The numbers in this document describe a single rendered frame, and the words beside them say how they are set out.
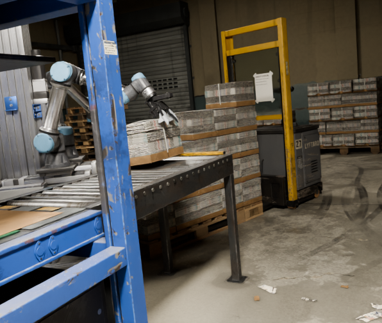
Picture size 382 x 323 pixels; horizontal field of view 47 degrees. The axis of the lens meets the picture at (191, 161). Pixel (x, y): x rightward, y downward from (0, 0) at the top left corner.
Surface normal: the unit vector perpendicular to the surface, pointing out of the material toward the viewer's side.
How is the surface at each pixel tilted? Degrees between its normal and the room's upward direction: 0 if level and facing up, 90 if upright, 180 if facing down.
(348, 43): 90
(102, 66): 90
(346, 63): 90
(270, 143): 90
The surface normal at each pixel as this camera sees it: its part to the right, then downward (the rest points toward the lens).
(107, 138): -0.45, 0.15
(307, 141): 0.71, 0.03
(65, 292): 0.89, -0.02
